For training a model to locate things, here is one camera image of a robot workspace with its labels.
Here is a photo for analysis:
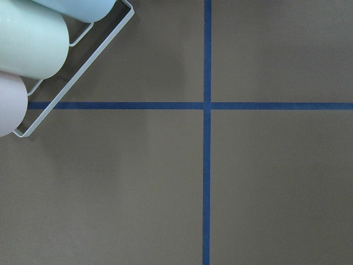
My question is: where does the pale pink cup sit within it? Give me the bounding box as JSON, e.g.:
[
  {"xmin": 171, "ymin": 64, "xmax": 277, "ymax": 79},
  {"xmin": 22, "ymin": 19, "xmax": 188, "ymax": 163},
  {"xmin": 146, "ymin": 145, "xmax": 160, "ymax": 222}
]
[{"xmin": 1, "ymin": 71, "xmax": 28, "ymax": 137}]

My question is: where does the light blue cup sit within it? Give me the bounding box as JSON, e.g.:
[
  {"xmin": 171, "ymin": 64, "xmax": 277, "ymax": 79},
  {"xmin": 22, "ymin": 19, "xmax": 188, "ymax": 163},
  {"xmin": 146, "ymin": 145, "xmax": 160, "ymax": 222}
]
[{"xmin": 35, "ymin": 0, "xmax": 116, "ymax": 23}]

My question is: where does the mint green cup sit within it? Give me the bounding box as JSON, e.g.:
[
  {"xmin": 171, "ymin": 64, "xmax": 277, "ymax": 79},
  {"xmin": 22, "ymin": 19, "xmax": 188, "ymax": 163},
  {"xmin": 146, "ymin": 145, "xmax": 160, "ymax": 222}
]
[{"xmin": 1, "ymin": 1, "xmax": 69, "ymax": 80}]

